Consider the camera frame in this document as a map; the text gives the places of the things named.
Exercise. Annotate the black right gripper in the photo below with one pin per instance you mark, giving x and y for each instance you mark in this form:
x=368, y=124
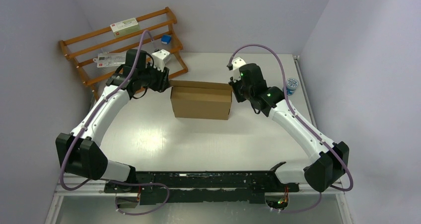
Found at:
x=234, y=85

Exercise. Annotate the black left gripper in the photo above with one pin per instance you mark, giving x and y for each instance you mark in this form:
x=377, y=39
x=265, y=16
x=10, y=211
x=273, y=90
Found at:
x=163, y=82

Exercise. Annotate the brown cardboard box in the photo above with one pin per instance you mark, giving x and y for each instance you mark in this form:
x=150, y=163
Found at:
x=200, y=100

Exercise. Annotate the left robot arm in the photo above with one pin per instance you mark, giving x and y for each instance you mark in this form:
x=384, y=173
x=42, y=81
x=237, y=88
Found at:
x=79, y=150

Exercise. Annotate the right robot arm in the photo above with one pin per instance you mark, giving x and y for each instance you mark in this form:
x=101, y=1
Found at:
x=322, y=168

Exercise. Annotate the white green product box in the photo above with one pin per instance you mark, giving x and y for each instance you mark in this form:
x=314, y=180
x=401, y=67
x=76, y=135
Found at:
x=125, y=27

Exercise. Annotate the small blue cube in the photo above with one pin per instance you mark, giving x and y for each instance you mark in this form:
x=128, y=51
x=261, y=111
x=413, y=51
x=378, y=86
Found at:
x=166, y=39

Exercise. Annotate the blue white lidded jar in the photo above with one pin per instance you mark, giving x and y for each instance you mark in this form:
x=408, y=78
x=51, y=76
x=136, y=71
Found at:
x=292, y=85

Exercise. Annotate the clear blister pack card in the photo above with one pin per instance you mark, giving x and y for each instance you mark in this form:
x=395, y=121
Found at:
x=105, y=60

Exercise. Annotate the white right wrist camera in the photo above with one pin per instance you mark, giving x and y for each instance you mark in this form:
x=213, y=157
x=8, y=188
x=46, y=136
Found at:
x=234, y=67

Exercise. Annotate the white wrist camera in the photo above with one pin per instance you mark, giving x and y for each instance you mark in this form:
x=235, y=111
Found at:
x=234, y=67
x=160, y=58

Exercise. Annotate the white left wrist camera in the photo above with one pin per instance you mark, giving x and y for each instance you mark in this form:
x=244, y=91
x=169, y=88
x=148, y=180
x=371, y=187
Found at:
x=160, y=58

